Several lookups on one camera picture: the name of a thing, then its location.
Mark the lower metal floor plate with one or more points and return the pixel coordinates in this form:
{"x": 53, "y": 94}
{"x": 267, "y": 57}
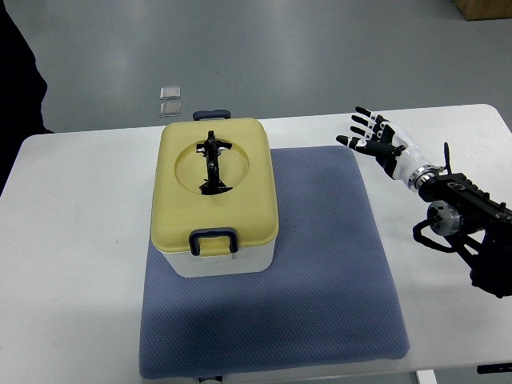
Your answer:
{"x": 170, "y": 109}

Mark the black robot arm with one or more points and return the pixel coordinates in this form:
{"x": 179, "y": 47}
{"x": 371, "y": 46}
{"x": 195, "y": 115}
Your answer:
{"x": 462, "y": 219}

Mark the black bracket under table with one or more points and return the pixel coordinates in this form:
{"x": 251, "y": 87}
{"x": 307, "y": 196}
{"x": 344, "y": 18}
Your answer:
{"x": 495, "y": 368}

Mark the yellow box lid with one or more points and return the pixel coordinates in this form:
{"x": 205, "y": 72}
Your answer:
{"x": 214, "y": 189}

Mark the upper metal floor plate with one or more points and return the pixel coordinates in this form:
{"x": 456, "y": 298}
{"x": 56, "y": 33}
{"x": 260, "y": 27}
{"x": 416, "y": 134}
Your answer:
{"x": 170, "y": 92}

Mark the brown cardboard box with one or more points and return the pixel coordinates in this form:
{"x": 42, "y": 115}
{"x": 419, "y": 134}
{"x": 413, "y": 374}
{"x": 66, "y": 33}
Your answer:
{"x": 479, "y": 10}

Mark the metal floor plate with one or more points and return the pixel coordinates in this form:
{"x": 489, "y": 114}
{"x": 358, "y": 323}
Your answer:
{"x": 170, "y": 92}
{"x": 170, "y": 109}

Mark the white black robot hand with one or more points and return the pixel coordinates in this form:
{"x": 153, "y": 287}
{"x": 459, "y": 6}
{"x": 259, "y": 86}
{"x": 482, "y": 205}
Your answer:
{"x": 393, "y": 149}

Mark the black curtain at left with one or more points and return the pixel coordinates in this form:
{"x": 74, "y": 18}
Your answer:
{"x": 22, "y": 87}

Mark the white storage box base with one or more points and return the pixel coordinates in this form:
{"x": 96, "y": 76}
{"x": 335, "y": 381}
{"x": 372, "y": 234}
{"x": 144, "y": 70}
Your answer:
{"x": 248, "y": 259}

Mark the blue padded mat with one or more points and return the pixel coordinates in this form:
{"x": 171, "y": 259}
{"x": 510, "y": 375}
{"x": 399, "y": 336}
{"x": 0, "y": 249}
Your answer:
{"x": 328, "y": 297}

